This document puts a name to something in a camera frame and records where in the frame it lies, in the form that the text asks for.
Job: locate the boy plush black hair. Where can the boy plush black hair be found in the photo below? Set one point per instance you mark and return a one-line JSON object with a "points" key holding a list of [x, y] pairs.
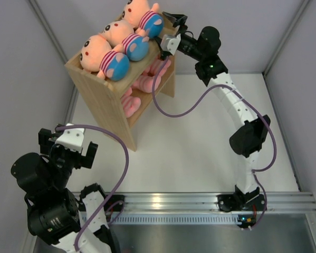
{"points": [[145, 19]]}

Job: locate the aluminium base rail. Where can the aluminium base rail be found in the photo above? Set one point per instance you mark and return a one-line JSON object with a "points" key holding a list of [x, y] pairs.
{"points": [[277, 202]]}

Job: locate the pink frog-eyed plush toy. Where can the pink frog-eyed plush toy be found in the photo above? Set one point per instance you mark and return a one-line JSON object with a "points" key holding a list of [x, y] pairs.
{"points": [[145, 83]]}

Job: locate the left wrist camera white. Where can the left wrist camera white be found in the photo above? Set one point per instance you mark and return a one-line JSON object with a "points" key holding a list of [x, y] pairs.
{"points": [[72, 139]]}

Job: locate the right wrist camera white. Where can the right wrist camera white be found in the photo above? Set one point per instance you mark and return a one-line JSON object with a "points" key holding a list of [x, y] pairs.
{"points": [[171, 42]]}

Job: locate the wooden two-tier shelf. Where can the wooden two-tier shelf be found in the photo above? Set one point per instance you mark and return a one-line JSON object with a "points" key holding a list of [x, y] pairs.
{"points": [[103, 96]]}

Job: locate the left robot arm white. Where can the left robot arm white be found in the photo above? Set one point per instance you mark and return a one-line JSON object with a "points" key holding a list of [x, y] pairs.
{"points": [[54, 214]]}

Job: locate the small connector with LED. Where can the small connector with LED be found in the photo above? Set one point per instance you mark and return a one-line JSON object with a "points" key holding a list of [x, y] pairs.
{"points": [[246, 222]]}

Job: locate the slotted cable duct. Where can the slotted cable duct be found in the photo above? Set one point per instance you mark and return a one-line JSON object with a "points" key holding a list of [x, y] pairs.
{"points": [[174, 219]]}

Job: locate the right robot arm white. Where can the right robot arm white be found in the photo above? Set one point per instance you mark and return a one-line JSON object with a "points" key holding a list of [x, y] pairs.
{"points": [[251, 128]]}

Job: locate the pink striped plush in shelf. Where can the pink striped plush in shelf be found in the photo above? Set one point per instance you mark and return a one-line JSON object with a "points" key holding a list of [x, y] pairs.
{"points": [[130, 103]]}

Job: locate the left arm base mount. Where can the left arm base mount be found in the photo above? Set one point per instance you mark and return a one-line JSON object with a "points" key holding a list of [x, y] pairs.
{"points": [[115, 203]]}

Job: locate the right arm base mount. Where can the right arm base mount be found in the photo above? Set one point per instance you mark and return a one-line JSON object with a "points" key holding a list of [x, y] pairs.
{"points": [[240, 202]]}

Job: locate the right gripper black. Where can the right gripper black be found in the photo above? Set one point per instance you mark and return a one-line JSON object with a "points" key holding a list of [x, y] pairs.
{"points": [[179, 20]]}

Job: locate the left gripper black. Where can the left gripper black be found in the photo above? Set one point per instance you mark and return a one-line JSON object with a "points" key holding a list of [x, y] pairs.
{"points": [[44, 136]]}

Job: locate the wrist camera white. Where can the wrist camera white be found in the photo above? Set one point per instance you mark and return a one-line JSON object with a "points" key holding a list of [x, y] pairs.
{"points": [[171, 42], [72, 139]]}

